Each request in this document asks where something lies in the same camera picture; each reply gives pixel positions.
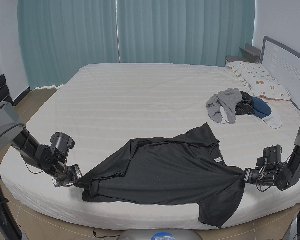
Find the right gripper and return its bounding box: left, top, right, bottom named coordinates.
left=243, top=167, right=263, bottom=186

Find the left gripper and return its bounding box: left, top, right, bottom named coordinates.
left=52, top=163, right=83, bottom=188

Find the black T-shirt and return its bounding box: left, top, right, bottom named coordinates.
left=74, top=123, right=246, bottom=229

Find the bed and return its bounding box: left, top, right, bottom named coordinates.
left=0, top=36, right=300, bottom=231

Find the white garment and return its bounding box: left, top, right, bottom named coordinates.
left=261, top=109, right=283, bottom=129

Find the dark blue garment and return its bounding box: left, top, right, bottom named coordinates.
left=251, top=96, right=272, bottom=119

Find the black shiny garment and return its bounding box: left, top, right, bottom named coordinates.
left=235, top=91, right=255, bottom=116

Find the grey knit garment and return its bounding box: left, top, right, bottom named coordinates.
left=206, top=87, right=243, bottom=124

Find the white printed pillow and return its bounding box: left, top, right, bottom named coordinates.
left=225, top=61, right=292, bottom=101

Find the black chest of drawers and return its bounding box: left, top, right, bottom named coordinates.
left=0, top=74, right=15, bottom=107

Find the grey bedside table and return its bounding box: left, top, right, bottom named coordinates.
left=226, top=43, right=261, bottom=66

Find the blue-green curtain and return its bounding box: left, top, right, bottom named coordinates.
left=117, top=0, right=256, bottom=67
left=17, top=0, right=119, bottom=89

